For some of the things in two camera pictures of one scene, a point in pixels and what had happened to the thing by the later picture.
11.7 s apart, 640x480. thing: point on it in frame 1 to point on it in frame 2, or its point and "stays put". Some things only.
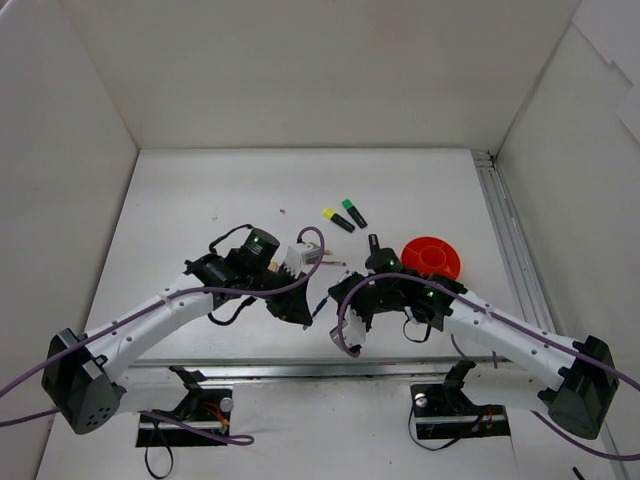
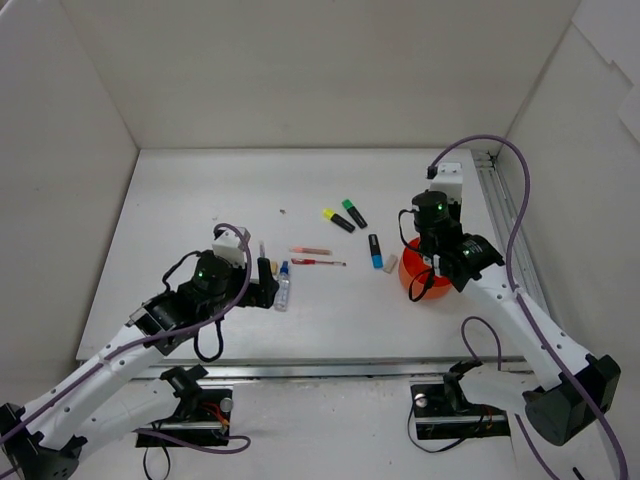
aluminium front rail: x=310 y=368 stays put
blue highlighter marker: x=373 y=240 stays put
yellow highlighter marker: x=329 y=214 stays put
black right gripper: x=353 y=295 to x=435 y=243
